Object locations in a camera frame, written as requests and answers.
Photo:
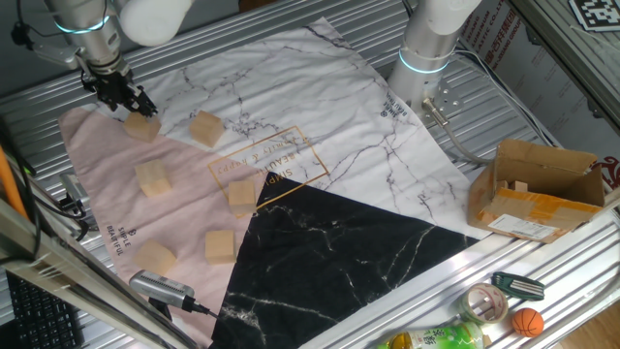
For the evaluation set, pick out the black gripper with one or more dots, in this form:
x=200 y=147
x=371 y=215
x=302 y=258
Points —
x=106 y=81

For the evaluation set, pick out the light wooden cube block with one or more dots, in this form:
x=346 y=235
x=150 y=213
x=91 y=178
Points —
x=143 y=130
x=241 y=196
x=207 y=128
x=155 y=257
x=220 y=246
x=152 y=178

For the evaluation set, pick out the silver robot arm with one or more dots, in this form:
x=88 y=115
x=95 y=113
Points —
x=426 y=29

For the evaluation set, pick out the orange pole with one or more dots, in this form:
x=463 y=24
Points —
x=9 y=184

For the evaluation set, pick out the marble pattern table cloth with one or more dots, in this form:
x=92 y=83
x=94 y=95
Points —
x=315 y=97

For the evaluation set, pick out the black keyboard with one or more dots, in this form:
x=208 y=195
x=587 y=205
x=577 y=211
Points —
x=41 y=317

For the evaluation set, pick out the small wooden piece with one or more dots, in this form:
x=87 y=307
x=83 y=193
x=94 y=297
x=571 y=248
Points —
x=519 y=185
x=502 y=184

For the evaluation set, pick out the green tea bottle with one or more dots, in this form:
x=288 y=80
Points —
x=436 y=338

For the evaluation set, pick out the clear tape roll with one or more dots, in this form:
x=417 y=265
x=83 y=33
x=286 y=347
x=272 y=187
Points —
x=472 y=305

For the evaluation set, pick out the grey printed board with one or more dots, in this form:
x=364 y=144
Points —
x=533 y=82

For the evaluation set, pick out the brown cardboard box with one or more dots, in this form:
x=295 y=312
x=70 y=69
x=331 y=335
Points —
x=535 y=203

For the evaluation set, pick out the green hex key set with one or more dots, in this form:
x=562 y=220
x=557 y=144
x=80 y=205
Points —
x=518 y=286

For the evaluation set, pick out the small orange basketball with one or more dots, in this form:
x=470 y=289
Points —
x=528 y=322

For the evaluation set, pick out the black white marker tag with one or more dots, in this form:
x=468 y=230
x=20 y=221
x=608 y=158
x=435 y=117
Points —
x=596 y=14

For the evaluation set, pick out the red paper ornament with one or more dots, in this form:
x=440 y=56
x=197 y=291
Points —
x=612 y=172

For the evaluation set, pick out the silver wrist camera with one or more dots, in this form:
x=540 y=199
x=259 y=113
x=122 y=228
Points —
x=55 y=54

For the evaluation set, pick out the silver side camera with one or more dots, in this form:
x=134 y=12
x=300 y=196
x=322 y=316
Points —
x=72 y=185

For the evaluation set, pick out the aluminium frame beam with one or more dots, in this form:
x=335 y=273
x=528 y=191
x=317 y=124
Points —
x=72 y=274

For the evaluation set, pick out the silver ribbed camera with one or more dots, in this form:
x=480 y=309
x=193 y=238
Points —
x=162 y=288

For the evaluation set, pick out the black camera stand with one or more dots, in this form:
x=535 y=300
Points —
x=160 y=307

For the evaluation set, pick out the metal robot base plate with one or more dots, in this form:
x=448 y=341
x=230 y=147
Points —
x=448 y=99

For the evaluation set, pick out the grey frame beam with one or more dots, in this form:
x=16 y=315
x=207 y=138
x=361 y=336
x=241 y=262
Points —
x=567 y=53

